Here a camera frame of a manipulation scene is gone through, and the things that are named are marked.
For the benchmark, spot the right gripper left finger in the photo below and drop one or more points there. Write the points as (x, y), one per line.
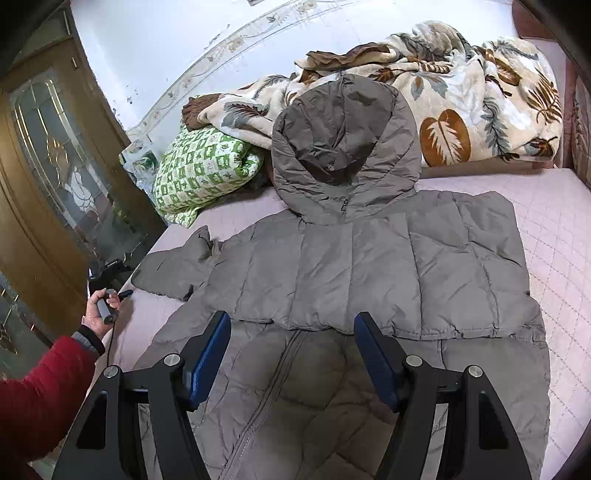
(104, 441)

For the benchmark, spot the olive quilted hooded jacket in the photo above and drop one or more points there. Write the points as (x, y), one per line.
(444, 272)

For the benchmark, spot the red jacket sleeve forearm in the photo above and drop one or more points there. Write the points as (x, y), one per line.
(38, 410)

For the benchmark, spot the person's left hand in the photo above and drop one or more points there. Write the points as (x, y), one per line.
(100, 301)

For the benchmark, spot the brown wooden glass door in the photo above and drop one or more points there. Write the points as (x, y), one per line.
(67, 204)

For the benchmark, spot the green checkered pillow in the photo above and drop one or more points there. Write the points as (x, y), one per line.
(197, 168)

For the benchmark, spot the beige leaf-print blanket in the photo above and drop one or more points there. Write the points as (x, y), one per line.
(470, 102)

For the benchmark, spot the floral pillow by wall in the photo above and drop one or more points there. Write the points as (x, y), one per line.
(140, 163)

